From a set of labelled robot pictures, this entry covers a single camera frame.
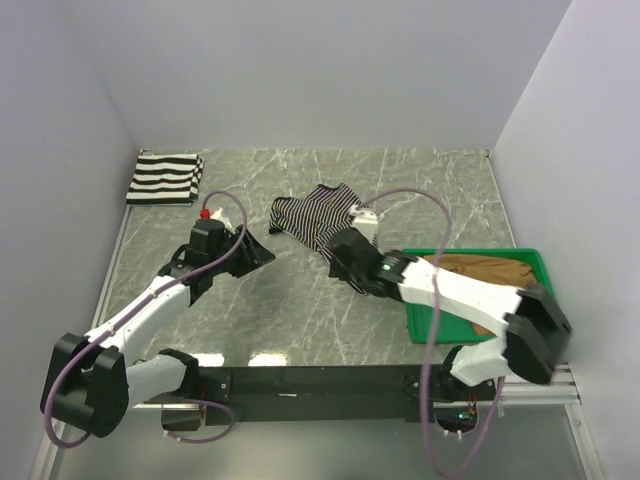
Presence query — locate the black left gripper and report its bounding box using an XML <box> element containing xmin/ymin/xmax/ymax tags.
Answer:
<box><xmin>209</xmin><ymin>224</ymin><xmax>275</xmax><ymax>278</ymax></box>

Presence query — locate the thin striped black tank top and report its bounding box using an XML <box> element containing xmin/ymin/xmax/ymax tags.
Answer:
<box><xmin>268</xmin><ymin>183</ymin><xmax>364</xmax><ymax>263</ymax></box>

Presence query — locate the wide striped black white tank top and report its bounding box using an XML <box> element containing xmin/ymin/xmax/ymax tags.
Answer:
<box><xmin>126</xmin><ymin>154</ymin><xmax>205</xmax><ymax>205</ymax></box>

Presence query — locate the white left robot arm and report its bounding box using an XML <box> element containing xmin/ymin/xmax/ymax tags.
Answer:
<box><xmin>40</xmin><ymin>220</ymin><xmax>276</xmax><ymax>438</ymax></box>

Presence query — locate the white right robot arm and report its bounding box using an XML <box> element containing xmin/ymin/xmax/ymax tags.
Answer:
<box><xmin>328</xmin><ymin>228</ymin><xmax>573</xmax><ymax>399</ymax></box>

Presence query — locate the tan tank top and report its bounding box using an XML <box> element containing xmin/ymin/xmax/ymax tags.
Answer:
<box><xmin>422</xmin><ymin>254</ymin><xmax>541</xmax><ymax>337</ymax></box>

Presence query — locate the green plastic bin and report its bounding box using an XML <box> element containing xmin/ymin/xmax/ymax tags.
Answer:
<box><xmin>406</xmin><ymin>248</ymin><xmax>552</xmax><ymax>345</ymax></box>

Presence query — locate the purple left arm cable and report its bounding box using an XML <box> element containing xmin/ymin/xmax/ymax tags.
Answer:
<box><xmin>43</xmin><ymin>190</ymin><xmax>249</xmax><ymax>449</ymax></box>

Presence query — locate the aluminium rail frame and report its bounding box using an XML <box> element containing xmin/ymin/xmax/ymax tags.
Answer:
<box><xmin>47</xmin><ymin>148</ymin><xmax>596</xmax><ymax>479</ymax></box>

